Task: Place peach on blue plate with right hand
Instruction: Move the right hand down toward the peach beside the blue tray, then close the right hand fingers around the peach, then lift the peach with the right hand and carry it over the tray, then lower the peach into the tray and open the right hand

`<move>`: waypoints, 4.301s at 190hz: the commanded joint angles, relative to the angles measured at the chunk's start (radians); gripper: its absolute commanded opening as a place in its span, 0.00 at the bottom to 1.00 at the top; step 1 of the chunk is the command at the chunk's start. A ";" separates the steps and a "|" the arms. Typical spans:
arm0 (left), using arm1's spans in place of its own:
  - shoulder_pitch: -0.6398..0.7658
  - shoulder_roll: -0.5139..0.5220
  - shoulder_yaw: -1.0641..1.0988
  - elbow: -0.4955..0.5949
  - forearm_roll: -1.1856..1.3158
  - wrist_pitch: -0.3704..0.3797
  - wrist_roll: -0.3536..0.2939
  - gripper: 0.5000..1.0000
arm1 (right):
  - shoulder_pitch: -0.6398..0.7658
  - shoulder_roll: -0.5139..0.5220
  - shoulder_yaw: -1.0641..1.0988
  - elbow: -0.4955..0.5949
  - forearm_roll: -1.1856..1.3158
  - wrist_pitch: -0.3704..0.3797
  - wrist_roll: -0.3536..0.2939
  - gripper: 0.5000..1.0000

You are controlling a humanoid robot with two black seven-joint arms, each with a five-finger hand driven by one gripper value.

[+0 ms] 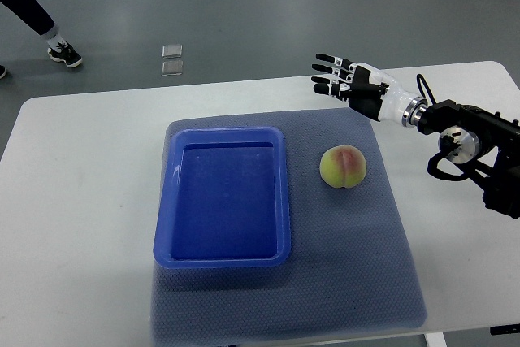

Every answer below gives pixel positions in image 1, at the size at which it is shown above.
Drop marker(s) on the yellow pink peach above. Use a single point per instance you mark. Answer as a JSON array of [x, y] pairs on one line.
[[343, 166]]

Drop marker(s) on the blue plastic tray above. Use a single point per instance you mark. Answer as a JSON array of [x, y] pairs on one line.
[[224, 201]]

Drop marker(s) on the black bracket under table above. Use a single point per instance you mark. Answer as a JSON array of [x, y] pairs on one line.
[[505, 330]]

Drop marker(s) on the black white sneaker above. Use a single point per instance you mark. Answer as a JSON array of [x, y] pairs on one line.
[[65, 53]]

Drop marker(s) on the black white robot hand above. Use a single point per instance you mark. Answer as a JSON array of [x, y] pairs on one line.
[[367, 90]]

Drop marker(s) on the black shoe tip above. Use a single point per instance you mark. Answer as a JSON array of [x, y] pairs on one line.
[[3, 71]]

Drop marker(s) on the blue mesh mat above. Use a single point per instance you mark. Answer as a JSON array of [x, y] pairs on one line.
[[349, 271]]

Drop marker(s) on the white table leg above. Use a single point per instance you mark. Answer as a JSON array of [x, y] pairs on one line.
[[435, 339]]

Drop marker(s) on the lower clear floor tile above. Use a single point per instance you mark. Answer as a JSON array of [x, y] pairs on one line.
[[172, 67]]

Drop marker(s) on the person leg dark trousers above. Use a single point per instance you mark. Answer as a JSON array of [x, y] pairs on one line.
[[34, 15]]

